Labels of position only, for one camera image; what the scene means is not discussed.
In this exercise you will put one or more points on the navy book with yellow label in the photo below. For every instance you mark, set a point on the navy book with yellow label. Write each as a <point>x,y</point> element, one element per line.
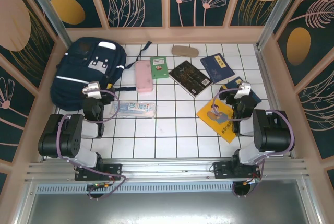
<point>216,68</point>
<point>233,82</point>

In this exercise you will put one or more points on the clear pack of face masks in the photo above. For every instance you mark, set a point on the clear pack of face masks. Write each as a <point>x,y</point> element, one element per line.
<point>135,109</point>

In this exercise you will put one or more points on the pink pencil case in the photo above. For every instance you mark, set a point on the pink pencil case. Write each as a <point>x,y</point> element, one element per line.
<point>143,76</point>

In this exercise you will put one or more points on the black book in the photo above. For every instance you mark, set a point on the black book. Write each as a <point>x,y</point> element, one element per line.
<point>189,77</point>

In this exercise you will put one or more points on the navy blue backpack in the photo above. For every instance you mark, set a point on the navy blue backpack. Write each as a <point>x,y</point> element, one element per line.
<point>75,72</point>

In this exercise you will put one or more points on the green notebook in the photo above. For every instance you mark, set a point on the green notebook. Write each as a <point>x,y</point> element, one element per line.
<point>159,68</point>

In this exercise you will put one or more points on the tan glasses case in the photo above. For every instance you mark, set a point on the tan glasses case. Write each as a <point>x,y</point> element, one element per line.
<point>184,51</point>

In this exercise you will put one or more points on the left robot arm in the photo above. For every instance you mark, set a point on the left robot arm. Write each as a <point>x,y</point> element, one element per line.
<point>65,135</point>

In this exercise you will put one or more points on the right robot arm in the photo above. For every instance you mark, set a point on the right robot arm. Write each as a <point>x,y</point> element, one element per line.
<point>271,130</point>

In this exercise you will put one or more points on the grey metal panel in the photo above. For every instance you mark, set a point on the grey metal panel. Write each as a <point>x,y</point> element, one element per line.
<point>167,208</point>

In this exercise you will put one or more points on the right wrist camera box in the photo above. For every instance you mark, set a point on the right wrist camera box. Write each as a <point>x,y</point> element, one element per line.
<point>243,89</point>

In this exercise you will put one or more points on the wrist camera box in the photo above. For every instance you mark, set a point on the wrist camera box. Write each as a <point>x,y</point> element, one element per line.
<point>92,90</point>
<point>243,89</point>

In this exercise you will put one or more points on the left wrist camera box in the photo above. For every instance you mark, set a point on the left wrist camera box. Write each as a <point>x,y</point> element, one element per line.
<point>92,90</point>

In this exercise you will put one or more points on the aluminium side rail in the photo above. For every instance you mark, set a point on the aluminium side rail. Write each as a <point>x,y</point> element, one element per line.
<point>274,98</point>

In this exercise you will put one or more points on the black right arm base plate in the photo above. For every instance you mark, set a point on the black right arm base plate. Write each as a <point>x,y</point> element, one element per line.
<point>221,170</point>

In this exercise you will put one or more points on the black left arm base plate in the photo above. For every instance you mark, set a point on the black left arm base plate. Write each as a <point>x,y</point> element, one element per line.
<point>114,171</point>

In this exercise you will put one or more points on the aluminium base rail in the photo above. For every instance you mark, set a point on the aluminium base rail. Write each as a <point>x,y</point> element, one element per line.
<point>169,167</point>

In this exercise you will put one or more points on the aluminium corner post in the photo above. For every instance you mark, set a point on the aluminium corner post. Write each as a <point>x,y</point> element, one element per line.
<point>278,12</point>
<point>50,12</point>

